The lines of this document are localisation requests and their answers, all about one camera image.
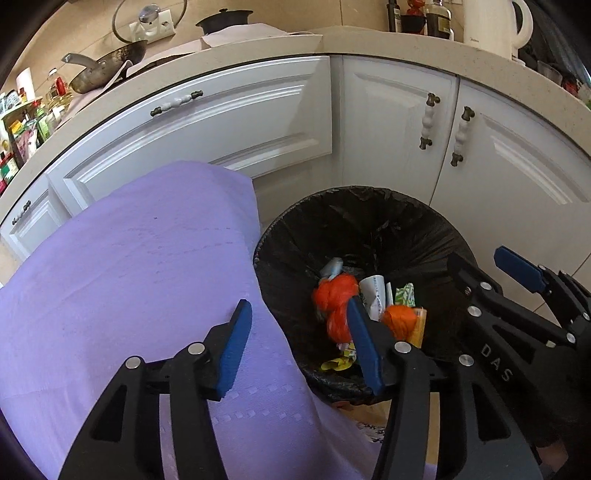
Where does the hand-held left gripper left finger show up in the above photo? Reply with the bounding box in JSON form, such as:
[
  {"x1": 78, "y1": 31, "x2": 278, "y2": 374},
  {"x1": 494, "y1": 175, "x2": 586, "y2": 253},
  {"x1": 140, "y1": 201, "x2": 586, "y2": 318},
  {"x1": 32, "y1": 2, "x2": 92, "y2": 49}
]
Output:
[{"x1": 58, "y1": 299, "x2": 254, "y2": 480}]

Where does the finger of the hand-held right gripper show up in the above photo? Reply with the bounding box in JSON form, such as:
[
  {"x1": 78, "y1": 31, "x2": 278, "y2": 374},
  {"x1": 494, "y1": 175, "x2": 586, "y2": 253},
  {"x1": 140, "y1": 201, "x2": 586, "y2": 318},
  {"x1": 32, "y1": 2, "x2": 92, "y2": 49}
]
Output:
[
  {"x1": 450, "y1": 253, "x2": 575, "y2": 347},
  {"x1": 495, "y1": 246, "x2": 591, "y2": 335}
]

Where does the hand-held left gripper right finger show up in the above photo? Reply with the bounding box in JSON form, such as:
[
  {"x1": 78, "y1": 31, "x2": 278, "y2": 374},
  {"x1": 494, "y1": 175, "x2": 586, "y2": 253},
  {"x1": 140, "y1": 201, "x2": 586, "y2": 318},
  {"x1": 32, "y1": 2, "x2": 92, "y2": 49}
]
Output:
[{"x1": 346, "y1": 295, "x2": 543, "y2": 480}]

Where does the yellow sachet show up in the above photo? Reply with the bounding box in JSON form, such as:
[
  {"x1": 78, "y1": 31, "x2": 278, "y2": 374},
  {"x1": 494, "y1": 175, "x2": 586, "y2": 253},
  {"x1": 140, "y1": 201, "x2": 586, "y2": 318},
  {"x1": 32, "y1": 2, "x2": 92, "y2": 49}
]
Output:
[{"x1": 321, "y1": 344, "x2": 358, "y2": 372}]

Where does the orange wrapper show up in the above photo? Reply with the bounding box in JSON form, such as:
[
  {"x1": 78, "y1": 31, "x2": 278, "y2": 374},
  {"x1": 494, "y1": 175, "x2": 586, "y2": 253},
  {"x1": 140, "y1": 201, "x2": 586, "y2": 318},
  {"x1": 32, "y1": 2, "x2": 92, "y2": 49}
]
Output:
[{"x1": 385, "y1": 305, "x2": 417, "y2": 340}]

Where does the red plastic bag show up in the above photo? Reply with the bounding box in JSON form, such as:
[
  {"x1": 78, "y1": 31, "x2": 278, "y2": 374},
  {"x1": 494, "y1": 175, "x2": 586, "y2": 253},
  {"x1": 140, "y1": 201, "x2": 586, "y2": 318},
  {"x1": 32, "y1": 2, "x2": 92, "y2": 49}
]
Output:
[{"x1": 311, "y1": 272, "x2": 361, "y2": 344}]

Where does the white green printed wrapper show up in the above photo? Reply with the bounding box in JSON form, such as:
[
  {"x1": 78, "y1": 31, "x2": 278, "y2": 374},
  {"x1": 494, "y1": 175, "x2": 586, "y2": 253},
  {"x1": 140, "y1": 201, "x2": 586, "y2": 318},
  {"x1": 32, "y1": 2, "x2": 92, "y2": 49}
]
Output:
[{"x1": 392, "y1": 282, "x2": 416, "y2": 308}]

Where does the trash bin with black bag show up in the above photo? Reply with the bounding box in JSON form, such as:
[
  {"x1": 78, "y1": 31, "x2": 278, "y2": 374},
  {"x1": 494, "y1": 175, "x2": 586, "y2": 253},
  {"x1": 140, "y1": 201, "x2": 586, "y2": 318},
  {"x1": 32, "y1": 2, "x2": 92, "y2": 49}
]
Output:
[{"x1": 252, "y1": 185, "x2": 478, "y2": 407}]

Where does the person's right hand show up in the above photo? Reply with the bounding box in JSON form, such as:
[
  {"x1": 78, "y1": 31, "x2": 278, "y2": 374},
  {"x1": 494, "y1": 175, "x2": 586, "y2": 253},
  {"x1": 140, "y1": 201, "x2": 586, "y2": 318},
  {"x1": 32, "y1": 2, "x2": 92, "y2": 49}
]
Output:
[{"x1": 538, "y1": 440, "x2": 571, "y2": 480}]

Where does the brown cardboard piece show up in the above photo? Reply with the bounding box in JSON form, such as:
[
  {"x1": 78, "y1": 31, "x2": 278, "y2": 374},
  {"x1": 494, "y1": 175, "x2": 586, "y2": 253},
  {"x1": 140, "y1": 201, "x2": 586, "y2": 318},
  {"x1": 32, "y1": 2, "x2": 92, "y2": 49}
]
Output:
[{"x1": 332, "y1": 399, "x2": 439, "y2": 464}]

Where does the purple tablecloth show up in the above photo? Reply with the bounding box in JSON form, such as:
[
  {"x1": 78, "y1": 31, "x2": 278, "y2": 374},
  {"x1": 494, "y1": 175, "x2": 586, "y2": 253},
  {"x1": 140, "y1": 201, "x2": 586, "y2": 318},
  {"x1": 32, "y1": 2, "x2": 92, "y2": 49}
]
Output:
[{"x1": 0, "y1": 159, "x2": 437, "y2": 480}]

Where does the clear glass cup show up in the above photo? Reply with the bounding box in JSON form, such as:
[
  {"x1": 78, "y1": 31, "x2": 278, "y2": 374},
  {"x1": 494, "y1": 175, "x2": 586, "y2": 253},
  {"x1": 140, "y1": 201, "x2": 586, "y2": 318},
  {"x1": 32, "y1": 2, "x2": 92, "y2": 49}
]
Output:
[{"x1": 536, "y1": 60, "x2": 564, "y2": 86}]

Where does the wide white drawer front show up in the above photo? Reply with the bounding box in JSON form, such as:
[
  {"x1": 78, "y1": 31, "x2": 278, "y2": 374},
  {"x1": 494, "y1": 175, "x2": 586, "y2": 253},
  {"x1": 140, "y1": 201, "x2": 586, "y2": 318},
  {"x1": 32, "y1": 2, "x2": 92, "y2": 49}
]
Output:
[{"x1": 46, "y1": 55, "x2": 333, "y2": 217}]

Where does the small white cabinet door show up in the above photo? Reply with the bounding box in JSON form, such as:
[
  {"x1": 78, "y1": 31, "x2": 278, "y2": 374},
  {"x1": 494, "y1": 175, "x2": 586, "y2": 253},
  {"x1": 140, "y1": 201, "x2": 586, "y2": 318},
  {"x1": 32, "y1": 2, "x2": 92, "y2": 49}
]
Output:
[{"x1": 0, "y1": 178, "x2": 70, "y2": 259}]

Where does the dark curtain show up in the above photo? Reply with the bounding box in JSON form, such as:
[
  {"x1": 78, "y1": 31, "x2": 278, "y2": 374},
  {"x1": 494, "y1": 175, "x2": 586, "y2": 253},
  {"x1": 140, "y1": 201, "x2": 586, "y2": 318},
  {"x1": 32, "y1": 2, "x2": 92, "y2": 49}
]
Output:
[{"x1": 522, "y1": 0, "x2": 591, "y2": 88}]

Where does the white electric kettle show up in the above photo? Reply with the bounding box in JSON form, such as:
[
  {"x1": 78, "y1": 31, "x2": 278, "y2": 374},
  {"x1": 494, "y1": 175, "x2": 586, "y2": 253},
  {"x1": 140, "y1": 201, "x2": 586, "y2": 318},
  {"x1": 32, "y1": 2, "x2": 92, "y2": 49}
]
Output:
[{"x1": 462, "y1": 0, "x2": 534, "y2": 63}]

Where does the dark soy sauce bottle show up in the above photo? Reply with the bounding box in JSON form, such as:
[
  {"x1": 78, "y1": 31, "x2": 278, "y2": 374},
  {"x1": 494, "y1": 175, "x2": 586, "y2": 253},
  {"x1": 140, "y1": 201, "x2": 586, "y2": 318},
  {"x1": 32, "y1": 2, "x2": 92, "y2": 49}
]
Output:
[{"x1": 425, "y1": 0, "x2": 453, "y2": 41}]

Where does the cluster of condiment bottles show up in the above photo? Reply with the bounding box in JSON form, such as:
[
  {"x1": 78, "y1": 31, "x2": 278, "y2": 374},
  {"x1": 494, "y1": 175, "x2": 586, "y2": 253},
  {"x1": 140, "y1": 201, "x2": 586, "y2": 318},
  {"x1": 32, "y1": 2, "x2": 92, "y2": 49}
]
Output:
[{"x1": 0, "y1": 69, "x2": 77, "y2": 195}]

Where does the steel wok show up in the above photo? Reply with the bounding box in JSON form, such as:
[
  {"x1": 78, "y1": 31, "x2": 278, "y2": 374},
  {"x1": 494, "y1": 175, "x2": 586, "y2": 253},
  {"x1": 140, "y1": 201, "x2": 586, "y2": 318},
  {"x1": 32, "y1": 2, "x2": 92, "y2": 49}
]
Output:
[{"x1": 61, "y1": 39, "x2": 148, "y2": 95}]

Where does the white cloth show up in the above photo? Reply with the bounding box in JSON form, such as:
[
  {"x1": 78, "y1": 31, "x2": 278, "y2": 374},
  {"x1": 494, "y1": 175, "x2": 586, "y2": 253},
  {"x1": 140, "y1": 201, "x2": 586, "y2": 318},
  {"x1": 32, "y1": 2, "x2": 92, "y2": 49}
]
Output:
[{"x1": 200, "y1": 23, "x2": 324, "y2": 49}]

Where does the black casserole pot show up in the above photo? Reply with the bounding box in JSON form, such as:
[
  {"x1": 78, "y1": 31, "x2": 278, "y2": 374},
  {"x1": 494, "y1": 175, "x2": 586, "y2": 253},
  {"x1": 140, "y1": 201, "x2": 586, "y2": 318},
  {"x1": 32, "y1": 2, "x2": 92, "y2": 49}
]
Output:
[{"x1": 195, "y1": 8, "x2": 254, "y2": 35}]

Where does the paper towel roll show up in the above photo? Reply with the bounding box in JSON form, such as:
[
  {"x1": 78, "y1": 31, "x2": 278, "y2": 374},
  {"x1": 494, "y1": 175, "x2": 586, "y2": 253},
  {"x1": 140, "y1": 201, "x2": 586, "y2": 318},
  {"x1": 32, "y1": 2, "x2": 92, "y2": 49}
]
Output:
[{"x1": 15, "y1": 67, "x2": 37, "y2": 102}]

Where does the glass pot lid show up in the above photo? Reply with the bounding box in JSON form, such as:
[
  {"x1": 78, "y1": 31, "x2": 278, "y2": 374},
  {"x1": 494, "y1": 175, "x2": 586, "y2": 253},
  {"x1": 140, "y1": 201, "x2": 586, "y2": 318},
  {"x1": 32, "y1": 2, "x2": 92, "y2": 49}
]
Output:
[{"x1": 112, "y1": 0, "x2": 188, "y2": 44}]

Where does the white wall lid holder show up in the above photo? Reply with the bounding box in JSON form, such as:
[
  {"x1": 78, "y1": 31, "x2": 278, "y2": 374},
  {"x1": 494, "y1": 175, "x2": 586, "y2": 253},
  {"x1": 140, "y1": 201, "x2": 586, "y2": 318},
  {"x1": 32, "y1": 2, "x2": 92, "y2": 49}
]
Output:
[{"x1": 128, "y1": 9, "x2": 178, "y2": 41}]

